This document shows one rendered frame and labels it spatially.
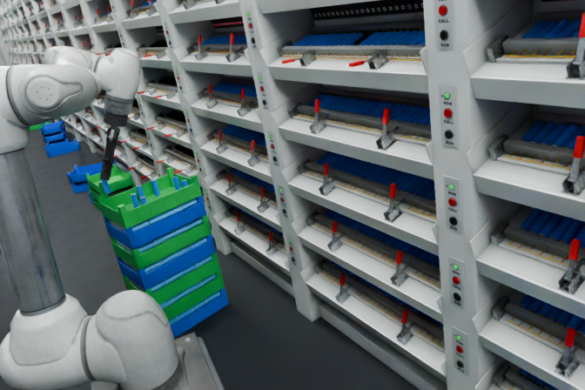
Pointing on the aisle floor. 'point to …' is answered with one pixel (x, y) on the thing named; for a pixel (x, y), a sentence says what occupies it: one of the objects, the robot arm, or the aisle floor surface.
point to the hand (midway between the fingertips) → (106, 169)
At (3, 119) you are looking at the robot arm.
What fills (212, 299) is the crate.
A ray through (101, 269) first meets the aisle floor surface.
